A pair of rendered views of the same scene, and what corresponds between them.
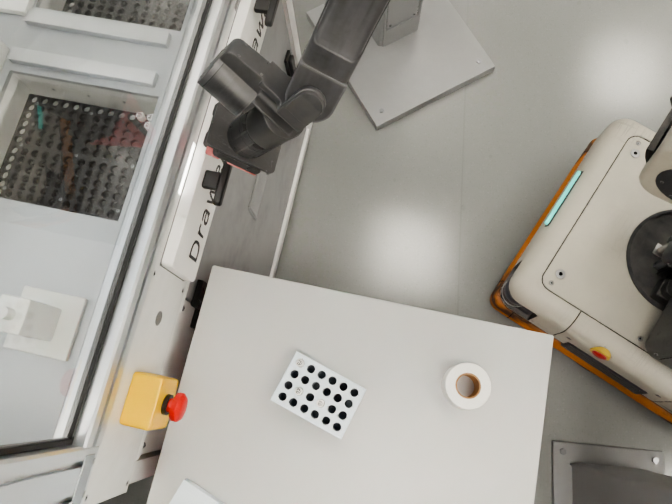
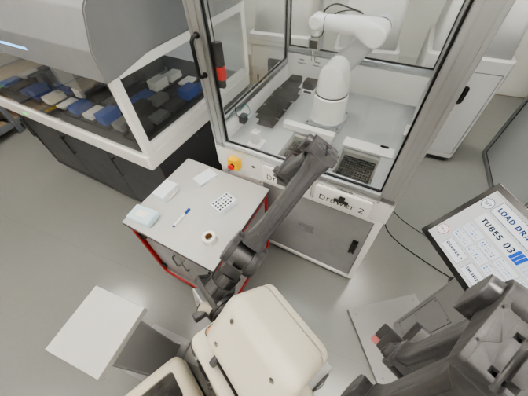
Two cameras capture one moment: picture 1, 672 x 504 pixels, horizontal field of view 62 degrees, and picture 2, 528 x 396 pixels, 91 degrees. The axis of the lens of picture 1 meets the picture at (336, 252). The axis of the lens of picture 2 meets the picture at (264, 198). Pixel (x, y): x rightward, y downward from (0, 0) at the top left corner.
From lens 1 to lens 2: 0.93 m
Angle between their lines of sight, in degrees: 44
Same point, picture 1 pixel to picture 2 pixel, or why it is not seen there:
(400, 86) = (368, 327)
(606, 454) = not seen: hidden behind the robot
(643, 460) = not seen: hidden behind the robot
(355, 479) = (199, 208)
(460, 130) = (342, 353)
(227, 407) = (230, 186)
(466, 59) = (384, 371)
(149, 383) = (236, 160)
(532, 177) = not seen: hidden behind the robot
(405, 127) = (347, 325)
